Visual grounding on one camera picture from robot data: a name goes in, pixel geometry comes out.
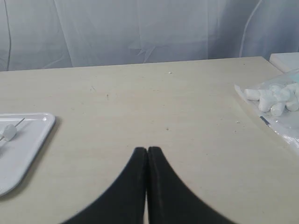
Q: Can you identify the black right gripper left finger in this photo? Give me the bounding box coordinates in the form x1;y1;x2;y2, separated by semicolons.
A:
64;147;148;224

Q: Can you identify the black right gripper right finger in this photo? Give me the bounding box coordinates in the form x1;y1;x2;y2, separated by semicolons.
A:
147;147;233;224

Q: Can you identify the white plastic tray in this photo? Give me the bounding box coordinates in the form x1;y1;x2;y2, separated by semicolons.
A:
0;113;56;196

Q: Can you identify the clear plastic marshmallow bag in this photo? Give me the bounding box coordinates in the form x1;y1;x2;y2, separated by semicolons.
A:
234;69;299;152

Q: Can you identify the white foam block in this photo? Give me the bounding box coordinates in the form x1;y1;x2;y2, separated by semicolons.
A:
269;52;299;72

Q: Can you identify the white backdrop curtain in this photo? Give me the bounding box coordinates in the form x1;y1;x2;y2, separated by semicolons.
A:
0;0;299;71

